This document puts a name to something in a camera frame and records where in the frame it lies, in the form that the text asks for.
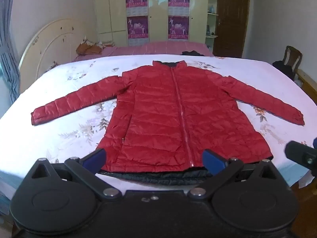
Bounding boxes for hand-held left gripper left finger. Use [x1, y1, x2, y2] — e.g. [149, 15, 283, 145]
[25, 148, 122, 202]

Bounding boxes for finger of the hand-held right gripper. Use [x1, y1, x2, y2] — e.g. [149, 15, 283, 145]
[284, 140, 317, 177]

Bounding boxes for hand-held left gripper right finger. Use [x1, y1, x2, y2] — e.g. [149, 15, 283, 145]
[188, 149, 285, 201]

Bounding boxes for red down jacket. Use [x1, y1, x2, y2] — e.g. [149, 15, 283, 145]
[31, 60, 305, 186]

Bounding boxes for dark clothes on chair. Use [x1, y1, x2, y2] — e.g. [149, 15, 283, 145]
[272, 60, 297, 80]

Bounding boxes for white floral bed sheet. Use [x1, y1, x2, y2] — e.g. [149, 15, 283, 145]
[0, 54, 317, 194]

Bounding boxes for wooden chair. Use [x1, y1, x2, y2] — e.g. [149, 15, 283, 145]
[283, 46, 303, 73]

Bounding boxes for orange brown cloth pile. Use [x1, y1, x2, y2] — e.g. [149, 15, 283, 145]
[75, 39, 103, 55]

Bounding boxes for patterned folded cloth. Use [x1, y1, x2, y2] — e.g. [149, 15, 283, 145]
[96, 41, 116, 49]

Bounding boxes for cream wooden headboard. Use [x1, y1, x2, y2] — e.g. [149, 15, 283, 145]
[18, 18, 88, 93]

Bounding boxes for pink bedspread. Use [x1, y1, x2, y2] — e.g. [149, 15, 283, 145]
[71, 41, 215, 62]

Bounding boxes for blue curtain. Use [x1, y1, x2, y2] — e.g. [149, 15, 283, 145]
[0, 0, 21, 106]

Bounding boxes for cream open shelf unit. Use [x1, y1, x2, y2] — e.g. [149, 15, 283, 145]
[205, 0, 220, 50]

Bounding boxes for brown wooden door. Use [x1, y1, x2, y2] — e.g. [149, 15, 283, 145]
[212, 0, 251, 58]

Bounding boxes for cream wardrobe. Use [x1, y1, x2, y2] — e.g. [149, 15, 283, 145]
[94, 0, 209, 47]

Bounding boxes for wooden bed frame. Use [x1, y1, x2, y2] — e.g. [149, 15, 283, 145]
[295, 69, 317, 98]

